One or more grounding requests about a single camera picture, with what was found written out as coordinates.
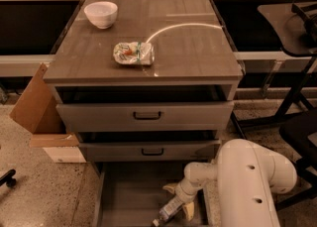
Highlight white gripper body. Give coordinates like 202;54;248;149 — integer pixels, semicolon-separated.
175;178;202;203

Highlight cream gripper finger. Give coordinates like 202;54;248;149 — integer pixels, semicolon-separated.
182;202;194;221
162;182;177;194

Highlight clear plastic water bottle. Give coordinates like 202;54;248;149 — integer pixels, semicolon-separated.
152;196;183;227

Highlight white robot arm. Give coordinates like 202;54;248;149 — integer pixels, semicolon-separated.
158;139;297;227

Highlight bottom grey drawer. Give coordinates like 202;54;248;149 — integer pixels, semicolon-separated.
92;160;213;227

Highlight grey drawer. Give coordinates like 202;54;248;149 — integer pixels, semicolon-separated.
92;160;213;227
79;140;221;162
56;102;233;132

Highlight middle grey drawer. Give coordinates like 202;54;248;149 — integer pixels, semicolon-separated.
79;140;221;162

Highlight top grey drawer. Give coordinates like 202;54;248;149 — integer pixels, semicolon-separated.
56;102;233;132

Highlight grey drawer cabinet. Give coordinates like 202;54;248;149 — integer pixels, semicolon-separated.
43;0;245;227

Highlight black office chair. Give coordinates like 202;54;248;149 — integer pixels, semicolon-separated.
275;109;317;210

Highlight crushed white soda can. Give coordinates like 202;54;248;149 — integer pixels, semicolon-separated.
113;42;155;65

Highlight brown cardboard box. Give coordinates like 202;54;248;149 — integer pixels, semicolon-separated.
10;63;85;164

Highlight black chair caster left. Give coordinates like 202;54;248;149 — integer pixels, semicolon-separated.
0;170;16;187

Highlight white ceramic bowl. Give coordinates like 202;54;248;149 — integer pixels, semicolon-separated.
84;1;118;29

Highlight black side table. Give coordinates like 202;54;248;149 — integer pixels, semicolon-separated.
231;0;317;139

